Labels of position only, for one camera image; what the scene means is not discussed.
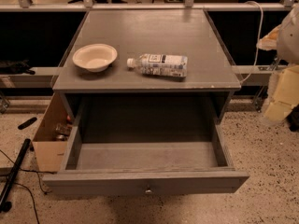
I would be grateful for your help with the black marker on floor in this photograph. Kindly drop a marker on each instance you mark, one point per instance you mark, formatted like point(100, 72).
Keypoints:
point(27, 123)

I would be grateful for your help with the can inside cardboard box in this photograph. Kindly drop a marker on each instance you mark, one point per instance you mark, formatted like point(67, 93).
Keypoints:
point(62, 131)

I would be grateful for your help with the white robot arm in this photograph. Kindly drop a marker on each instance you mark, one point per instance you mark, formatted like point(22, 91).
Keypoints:
point(288, 42)

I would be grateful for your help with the black bag on shelf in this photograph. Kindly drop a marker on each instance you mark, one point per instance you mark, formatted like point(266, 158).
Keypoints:
point(15, 67)

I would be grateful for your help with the metal drawer knob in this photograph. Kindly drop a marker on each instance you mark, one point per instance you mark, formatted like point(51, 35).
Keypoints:
point(148, 190)

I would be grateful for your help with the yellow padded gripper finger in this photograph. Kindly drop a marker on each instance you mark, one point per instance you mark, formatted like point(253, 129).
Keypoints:
point(283, 94)
point(269, 41)

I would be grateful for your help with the white paper bowl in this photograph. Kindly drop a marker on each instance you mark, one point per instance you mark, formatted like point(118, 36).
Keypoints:
point(95, 57)

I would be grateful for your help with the clear plastic water bottle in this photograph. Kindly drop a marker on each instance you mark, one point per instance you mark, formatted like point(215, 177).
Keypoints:
point(162, 65)

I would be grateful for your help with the grey open top drawer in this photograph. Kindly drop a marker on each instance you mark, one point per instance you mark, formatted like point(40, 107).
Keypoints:
point(120, 144)

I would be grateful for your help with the black pole on floor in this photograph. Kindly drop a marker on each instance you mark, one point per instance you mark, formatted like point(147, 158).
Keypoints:
point(5, 205)

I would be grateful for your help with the brown cardboard box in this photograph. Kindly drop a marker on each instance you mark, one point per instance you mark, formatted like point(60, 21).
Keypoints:
point(49, 151)

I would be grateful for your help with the grey wooden cabinet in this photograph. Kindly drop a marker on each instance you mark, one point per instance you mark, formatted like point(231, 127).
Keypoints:
point(133, 32)

